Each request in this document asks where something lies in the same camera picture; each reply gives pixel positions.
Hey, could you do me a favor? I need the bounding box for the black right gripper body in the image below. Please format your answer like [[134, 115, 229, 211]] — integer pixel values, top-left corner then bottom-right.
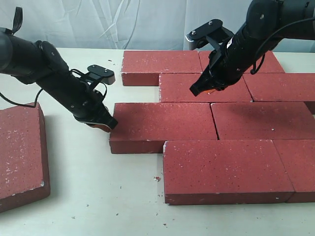
[[203, 23, 266, 89]]

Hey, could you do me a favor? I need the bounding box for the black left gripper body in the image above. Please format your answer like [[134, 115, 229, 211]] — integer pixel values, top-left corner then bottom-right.
[[41, 71, 108, 123]]

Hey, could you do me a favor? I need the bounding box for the diagonal top red brick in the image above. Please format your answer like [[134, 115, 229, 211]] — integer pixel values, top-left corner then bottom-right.
[[157, 72, 254, 103]]

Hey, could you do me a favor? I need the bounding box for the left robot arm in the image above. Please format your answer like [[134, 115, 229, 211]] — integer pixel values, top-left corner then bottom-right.
[[0, 28, 118, 132]]

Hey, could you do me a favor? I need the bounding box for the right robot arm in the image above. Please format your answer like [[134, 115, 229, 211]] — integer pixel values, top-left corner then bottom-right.
[[186, 0, 315, 96]]

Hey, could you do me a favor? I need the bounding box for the right second-row red brick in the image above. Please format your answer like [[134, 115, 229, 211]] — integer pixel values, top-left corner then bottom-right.
[[243, 73, 315, 114]]

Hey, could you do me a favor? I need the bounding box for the right third-row red brick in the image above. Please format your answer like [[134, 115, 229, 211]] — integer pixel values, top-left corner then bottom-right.
[[211, 102, 315, 140]]

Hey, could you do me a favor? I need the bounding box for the white fabric backdrop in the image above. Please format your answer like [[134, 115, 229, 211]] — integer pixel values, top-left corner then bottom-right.
[[0, 0, 315, 53]]

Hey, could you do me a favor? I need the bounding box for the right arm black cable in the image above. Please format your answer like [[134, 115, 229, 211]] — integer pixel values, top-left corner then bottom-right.
[[250, 17, 315, 74]]

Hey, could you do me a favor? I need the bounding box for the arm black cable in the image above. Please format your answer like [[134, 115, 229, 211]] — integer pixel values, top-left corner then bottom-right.
[[0, 6, 45, 108], [250, 17, 315, 74]]

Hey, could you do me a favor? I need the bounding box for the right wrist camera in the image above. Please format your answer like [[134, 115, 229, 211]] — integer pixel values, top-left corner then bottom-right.
[[186, 19, 234, 50]]

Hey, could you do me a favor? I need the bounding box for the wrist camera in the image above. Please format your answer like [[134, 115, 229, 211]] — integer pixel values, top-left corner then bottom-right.
[[82, 64, 116, 85], [186, 19, 234, 50]]

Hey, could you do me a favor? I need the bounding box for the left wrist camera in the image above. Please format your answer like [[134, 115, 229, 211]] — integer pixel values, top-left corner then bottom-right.
[[82, 64, 116, 85]]

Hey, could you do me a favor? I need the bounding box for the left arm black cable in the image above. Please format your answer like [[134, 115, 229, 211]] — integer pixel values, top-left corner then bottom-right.
[[0, 6, 45, 108]]

